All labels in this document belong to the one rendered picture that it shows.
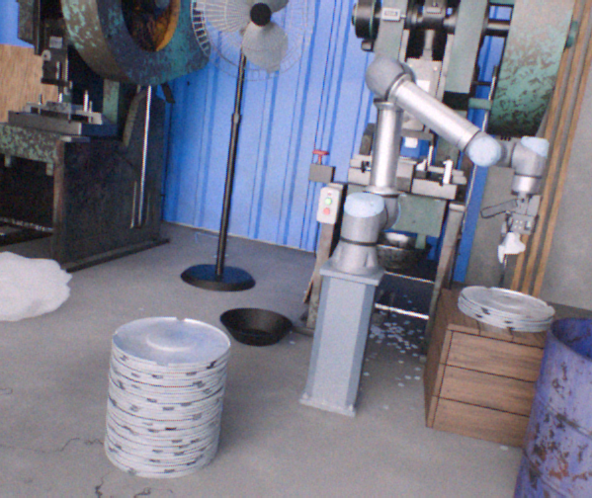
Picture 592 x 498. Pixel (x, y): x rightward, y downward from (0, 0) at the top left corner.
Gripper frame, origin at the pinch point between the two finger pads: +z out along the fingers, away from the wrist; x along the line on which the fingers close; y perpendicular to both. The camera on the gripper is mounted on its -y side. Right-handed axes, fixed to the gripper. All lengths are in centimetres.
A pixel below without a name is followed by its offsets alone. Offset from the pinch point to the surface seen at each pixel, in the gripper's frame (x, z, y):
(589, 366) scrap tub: -42, 10, 33
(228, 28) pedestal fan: 24, -65, -141
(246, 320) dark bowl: 6, 54, -97
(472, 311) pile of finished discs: 2.2, 19.6, -5.3
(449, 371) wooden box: -9.4, 36.4, -5.2
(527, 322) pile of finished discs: 4.5, 18.5, 10.5
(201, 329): -66, 27, -56
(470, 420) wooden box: -5, 51, 3
